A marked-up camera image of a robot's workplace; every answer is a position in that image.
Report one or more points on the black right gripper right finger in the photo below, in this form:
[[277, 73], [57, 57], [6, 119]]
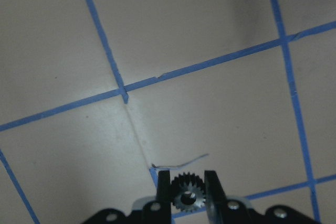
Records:
[[215, 197]]

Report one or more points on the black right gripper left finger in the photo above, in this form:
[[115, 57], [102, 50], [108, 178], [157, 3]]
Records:
[[163, 197]]

